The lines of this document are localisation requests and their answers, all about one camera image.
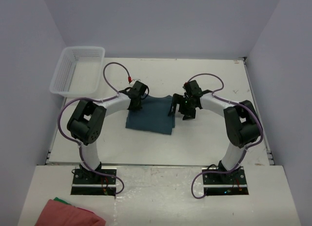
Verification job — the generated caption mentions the blue-grey t shirt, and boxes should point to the blue-grey t shirt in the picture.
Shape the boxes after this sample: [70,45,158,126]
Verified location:
[125,95,175,135]

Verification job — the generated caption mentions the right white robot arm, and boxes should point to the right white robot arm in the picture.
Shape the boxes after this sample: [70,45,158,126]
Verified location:
[168,80,263,173]

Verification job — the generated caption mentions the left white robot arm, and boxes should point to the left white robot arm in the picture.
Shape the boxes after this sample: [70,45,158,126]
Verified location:
[67,81,149,176]

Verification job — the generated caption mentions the white plastic basket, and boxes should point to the white plastic basket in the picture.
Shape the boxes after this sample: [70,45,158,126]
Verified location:
[49,46,105,98]

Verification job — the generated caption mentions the folded green t shirt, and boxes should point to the folded green t shirt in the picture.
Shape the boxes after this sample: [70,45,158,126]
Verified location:
[53,197,71,205]

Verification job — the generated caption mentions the folded pink t shirt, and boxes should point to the folded pink t shirt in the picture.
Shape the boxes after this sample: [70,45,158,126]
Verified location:
[35,200,106,226]

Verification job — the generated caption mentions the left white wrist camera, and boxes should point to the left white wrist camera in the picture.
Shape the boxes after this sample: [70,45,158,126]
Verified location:
[130,79,140,85]

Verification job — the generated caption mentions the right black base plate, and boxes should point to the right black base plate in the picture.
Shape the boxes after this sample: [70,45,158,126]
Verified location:
[203,167,249,196]

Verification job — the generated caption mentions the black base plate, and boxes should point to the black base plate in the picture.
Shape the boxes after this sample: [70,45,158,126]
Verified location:
[71,167,117,197]
[203,167,249,196]

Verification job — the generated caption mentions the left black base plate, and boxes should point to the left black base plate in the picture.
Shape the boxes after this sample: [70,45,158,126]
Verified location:
[71,167,117,197]

